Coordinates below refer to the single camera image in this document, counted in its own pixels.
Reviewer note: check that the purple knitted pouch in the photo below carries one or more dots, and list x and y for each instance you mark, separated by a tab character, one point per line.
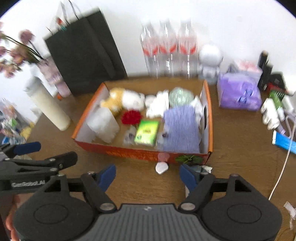
182	132

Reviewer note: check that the crumpled white paper scrap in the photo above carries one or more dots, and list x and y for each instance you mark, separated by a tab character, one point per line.
291	210

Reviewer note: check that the water bottle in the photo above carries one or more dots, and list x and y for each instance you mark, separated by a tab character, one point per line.
187	41
168	49
149	40

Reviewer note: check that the purple tissue pack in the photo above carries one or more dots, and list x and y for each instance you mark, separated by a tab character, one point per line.
238	91

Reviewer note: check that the small white pebble object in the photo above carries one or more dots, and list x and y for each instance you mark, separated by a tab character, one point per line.
161	167

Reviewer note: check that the green tissue packet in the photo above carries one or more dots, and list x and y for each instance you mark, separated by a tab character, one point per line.
147	132

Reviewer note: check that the red cardboard box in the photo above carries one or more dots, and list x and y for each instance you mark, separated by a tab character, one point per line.
123	144

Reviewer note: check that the red fabric rose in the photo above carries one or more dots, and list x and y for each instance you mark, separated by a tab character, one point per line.
131	117

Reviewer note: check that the frosted white plastic bottle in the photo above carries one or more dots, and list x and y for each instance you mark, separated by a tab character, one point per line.
104	124

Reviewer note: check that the cream thermos bottle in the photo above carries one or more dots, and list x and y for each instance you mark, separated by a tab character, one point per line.
46	103

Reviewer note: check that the crumpled blue white wrapper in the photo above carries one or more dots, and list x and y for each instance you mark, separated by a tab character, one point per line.
199	168

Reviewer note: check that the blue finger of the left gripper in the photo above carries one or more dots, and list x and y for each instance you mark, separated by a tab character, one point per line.
59	162
10	151

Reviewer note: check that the blue toothpaste tube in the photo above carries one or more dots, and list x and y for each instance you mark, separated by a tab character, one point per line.
283	142

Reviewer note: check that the black paper bag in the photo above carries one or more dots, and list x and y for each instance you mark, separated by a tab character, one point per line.
84	50

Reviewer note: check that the pink tin box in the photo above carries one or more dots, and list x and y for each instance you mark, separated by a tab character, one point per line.
247	67

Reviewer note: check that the dried pink flower bouquet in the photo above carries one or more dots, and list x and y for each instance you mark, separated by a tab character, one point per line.
23	52

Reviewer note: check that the white and tan plush toy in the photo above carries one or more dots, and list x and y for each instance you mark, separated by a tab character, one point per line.
120	98

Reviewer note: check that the white round robot figure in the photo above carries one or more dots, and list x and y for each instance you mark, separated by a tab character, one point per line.
210	59

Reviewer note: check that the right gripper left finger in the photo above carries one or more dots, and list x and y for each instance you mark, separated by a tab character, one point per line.
105	177

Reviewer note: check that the middle water bottle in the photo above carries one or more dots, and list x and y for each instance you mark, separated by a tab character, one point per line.
168	49

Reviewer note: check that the left water bottle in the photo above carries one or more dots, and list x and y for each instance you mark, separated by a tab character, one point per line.
149	40

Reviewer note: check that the pale green ball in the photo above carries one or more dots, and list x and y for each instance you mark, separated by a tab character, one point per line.
180	97

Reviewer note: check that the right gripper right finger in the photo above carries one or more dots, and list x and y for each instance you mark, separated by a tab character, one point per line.
189	177

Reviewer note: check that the right water bottle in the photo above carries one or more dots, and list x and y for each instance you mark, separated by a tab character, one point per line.
187	41

